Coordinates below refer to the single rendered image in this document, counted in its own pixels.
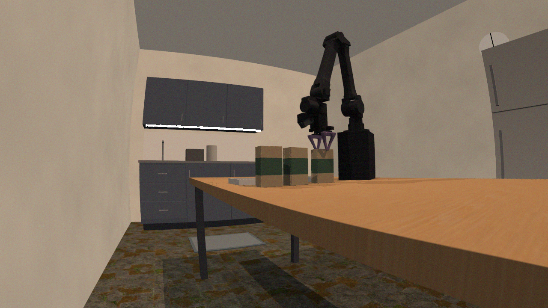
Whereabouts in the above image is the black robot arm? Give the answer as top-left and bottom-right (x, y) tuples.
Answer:
(297, 31), (369, 132)

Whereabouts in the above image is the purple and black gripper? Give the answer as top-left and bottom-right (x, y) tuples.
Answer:
(308, 115), (336, 151)

